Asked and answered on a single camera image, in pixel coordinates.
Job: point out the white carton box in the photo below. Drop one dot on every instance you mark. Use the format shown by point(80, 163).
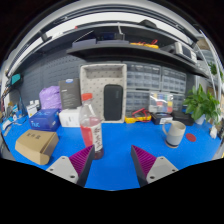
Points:
point(69, 118)

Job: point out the white power adapter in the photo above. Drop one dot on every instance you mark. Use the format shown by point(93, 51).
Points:
point(213, 132)

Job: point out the white dotted storage tray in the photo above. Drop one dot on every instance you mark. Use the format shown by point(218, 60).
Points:
point(95, 83)

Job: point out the black zip case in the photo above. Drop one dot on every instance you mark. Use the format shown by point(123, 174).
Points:
point(113, 101)

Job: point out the brown cardboard box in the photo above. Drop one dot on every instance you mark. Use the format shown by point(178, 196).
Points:
point(35, 145)

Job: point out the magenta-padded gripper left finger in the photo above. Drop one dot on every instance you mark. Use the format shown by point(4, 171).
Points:
point(63, 168)

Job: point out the clear red-capped drink bottle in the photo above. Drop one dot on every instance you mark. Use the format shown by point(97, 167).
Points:
point(90, 131)

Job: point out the plain black box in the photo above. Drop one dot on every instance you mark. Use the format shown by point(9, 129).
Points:
point(182, 117)

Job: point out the dark grey flat carton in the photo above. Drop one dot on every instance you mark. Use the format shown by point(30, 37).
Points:
point(70, 94)

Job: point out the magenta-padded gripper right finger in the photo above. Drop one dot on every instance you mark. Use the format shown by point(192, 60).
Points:
point(160, 168)

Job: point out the dark wall shelf unit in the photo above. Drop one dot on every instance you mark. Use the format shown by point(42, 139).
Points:
point(133, 51)

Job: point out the beige and grey mug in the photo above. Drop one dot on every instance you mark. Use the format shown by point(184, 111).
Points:
point(175, 133)

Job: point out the purple plastic bag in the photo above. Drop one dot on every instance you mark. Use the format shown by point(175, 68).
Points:
point(50, 97)

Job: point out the grey parts drawer cabinet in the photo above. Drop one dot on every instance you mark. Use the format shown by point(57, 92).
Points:
point(179, 101)
point(136, 100)
point(143, 76)
point(173, 80)

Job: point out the flat round red coaster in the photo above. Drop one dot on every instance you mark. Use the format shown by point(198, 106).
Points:
point(191, 137)

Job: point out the small green hanging plant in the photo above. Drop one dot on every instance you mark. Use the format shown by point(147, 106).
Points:
point(213, 68)

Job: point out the blue carton box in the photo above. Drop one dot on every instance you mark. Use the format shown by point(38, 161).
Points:
point(45, 120)

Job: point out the green potted plant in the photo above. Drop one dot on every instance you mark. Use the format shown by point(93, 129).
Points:
point(200, 103)

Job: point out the clear organizer with coloured parts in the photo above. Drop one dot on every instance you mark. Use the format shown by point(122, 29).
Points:
point(161, 102)

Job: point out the small white box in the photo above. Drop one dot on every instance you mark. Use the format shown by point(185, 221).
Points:
point(32, 110)

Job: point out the black box with white label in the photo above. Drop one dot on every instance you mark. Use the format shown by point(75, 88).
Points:
point(161, 118)

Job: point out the yellow multimeter with leads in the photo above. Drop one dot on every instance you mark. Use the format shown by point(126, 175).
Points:
point(137, 117)

